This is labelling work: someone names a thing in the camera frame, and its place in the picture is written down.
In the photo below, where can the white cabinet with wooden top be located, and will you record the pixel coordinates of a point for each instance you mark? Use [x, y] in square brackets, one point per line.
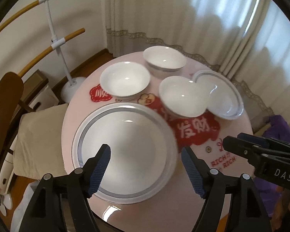
[37, 87]

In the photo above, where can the white stand with wooden bars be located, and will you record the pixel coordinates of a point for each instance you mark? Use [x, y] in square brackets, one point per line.
[62, 60]

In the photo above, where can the white bowl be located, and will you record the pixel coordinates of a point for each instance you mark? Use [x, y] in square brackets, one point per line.
[183, 96]
[164, 58]
[124, 79]

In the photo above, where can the wooden chair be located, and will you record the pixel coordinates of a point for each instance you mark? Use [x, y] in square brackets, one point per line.
[7, 106]

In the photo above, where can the round printed table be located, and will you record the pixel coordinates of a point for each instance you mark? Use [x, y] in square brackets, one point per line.
[198, 130]

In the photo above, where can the beige cushion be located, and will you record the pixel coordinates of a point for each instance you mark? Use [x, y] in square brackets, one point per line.
[41, 135]

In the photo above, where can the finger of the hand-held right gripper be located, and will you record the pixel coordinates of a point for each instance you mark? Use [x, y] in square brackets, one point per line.
[268, 142]
[241, 148]

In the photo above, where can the white curtain with lace trim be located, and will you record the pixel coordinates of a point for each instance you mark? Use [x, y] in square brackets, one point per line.
[183, 17]

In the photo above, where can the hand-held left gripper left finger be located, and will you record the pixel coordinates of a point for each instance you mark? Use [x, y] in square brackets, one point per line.
[100, 171]

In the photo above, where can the white appliance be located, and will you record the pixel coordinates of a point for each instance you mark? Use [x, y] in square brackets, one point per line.
[6, 169]

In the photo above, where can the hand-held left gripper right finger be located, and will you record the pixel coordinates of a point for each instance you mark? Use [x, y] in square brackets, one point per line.
[193, 171]

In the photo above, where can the purple cloth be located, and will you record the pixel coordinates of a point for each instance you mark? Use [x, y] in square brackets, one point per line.
[278, 128]

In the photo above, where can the large white plate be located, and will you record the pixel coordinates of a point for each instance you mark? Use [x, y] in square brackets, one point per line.
[135, 145]

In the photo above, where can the small white deep plate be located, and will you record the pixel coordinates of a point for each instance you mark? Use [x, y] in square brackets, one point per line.
[224, 101]

